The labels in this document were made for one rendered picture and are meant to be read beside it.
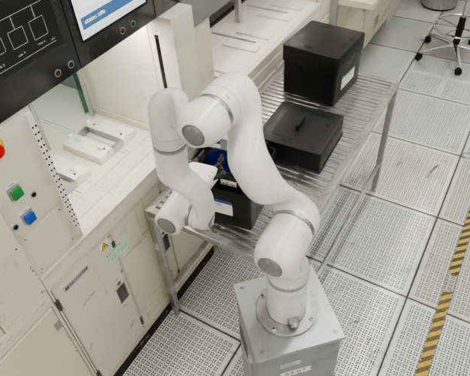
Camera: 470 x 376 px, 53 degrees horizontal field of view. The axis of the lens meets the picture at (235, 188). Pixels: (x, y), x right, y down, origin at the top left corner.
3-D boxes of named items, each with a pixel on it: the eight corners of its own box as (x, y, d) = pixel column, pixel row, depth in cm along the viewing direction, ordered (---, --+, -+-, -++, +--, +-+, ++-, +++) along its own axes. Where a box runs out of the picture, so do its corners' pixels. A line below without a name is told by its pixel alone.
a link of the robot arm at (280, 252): (315, 266, 137) (321, 210, 120) (289, 318, 126) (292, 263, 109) (277, 251, 141) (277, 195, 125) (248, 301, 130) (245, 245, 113)
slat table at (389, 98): (281, 371, 212) (284, 270, 159) (172, 314, 236) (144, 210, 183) (377, 189, 290) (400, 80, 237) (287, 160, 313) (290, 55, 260)
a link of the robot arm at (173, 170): (217, 141, 121) (219, 218, 143) (162, 126, 126) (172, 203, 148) (202, 163, 116) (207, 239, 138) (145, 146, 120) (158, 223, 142)
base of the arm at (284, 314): (326, 327, 143) (331, 293, 130) (266, 344, 140) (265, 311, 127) (304, 277, 156) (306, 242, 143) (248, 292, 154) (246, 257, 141)
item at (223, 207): (183, 212, 180) (177, 180, 168) (212, 166, 198) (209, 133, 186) (251, 230, 172) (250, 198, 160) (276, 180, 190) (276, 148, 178)
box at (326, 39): (333, 107, 223) (338, 59, 206) (280, 91, 236) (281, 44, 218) (359, 79, 239) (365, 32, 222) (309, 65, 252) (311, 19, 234)
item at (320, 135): (318, 174, 191) (321, 150, 182) (254, 155, 202) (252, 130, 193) (343, 133, 209) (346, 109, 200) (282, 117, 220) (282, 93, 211)
